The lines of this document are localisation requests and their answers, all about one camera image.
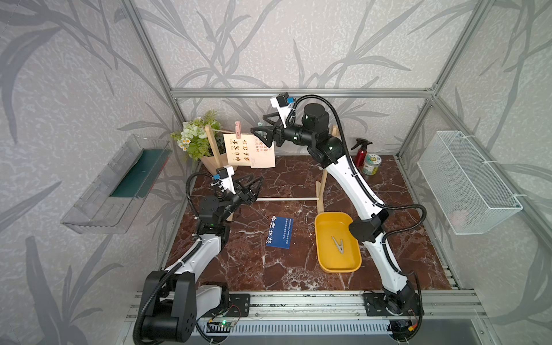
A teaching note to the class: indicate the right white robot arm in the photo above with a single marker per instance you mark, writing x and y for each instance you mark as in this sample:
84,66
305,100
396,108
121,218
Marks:
321,132

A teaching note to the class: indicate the blue calligraphy postcard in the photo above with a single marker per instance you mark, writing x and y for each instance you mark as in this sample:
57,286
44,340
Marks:
280,232

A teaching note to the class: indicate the teal clothespin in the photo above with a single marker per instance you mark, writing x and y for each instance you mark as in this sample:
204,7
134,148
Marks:
258,130

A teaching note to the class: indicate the clear plastic wall shelf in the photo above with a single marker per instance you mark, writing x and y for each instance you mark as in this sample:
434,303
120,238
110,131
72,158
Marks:
95,212

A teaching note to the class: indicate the red spray bottle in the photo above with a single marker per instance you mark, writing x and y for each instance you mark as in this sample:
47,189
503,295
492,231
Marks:
361,151

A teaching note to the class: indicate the green mat in shelf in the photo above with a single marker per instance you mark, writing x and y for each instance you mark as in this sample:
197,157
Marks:
142,175

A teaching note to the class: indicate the circuit board with LED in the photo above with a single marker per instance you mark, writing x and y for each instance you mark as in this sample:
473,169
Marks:
221,326

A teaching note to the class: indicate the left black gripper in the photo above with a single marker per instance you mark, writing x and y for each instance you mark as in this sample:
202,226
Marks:
246,199

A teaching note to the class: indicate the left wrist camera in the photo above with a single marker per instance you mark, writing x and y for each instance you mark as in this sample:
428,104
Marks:
223,179

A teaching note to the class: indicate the wooden string rack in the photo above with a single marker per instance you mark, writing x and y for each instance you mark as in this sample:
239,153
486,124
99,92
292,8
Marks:
218,161

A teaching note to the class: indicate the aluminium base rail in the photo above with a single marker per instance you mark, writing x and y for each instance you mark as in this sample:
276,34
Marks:
349,305

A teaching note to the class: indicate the white wire basket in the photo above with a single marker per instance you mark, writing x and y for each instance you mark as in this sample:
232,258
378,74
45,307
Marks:
471,194

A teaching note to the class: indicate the green-lidded tin can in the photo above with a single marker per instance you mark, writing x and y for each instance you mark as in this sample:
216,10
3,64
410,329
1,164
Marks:
371,164

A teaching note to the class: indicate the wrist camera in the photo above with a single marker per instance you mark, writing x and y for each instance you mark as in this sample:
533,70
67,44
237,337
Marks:
284,104
223,179

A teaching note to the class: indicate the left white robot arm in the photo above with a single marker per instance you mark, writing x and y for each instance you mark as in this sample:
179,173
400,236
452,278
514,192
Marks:
172,304

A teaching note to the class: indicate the potted flower plant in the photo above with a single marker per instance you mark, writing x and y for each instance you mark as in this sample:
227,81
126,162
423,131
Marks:
193,139

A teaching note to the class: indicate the yellow plastic tray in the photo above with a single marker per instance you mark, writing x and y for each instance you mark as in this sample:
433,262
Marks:
337,250

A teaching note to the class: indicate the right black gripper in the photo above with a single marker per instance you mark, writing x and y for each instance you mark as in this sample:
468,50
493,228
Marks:
270,131

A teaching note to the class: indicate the pink clothespin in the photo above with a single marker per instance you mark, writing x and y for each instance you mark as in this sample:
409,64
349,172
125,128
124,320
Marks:
237,129

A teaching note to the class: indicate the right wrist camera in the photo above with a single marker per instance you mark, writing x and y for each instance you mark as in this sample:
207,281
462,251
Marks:
284,104

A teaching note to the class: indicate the white clothespin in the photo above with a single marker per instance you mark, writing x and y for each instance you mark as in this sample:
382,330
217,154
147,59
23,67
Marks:
339,244

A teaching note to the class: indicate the cream red-text postcard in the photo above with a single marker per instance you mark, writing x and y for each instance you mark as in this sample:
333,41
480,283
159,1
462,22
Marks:
261,156

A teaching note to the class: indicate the yellow calligraphy postcard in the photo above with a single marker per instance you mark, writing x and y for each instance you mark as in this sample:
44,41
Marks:
238,149

